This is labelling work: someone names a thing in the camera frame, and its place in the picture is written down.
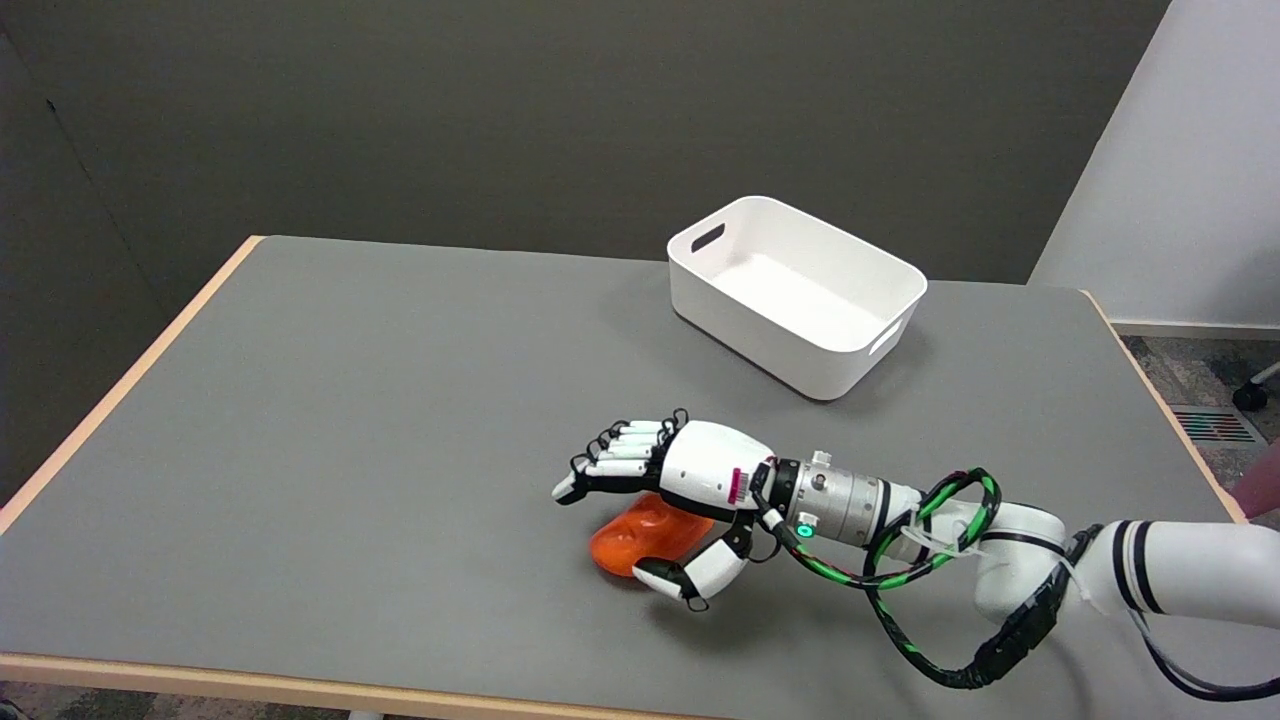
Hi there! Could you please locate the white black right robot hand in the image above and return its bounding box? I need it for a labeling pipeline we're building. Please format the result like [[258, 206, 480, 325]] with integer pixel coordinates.
[[552, 408, 793, 613]]

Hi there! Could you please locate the white plastic storage bin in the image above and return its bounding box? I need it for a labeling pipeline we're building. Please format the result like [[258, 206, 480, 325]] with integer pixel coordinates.
[[667, 195, 928, 402]]

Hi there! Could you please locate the thin black cable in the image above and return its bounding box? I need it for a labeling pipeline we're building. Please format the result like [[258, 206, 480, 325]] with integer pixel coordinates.
[[1128, 608, 1280, 702]]

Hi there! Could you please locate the black chair caster wheel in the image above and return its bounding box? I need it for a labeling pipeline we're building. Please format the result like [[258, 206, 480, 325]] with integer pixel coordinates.
[[1233, 362, 1280, 412]]

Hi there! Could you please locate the pink blurry object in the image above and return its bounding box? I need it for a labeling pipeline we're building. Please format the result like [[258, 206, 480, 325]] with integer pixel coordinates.
[[1232, 440, 1280, 521]]

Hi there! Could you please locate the floor vent grille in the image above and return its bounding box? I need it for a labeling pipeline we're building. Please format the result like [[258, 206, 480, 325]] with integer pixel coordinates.
[[1170, 408, 1258, 444]]

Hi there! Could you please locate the orange plastic mango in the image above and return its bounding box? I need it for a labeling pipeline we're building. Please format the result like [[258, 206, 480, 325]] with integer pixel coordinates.
[[590, 492, 717, 578]]

